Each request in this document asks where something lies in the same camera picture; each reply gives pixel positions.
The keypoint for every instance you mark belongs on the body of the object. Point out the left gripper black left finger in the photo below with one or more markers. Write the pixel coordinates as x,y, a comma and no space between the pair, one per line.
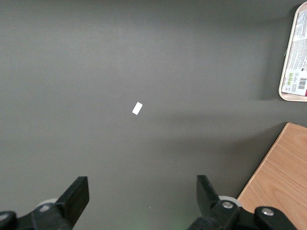
74,198

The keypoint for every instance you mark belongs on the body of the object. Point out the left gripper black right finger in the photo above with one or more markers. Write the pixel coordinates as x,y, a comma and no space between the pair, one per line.
206,198

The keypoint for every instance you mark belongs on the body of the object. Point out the beige plastic tray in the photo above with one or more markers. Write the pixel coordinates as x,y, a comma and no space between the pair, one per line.
291,97

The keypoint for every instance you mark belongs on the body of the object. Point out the wooden drawer cabinet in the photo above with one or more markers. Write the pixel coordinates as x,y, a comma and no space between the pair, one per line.
283,172

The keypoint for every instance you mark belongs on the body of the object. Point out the small white paper label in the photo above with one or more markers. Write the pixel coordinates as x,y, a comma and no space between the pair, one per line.
137,108

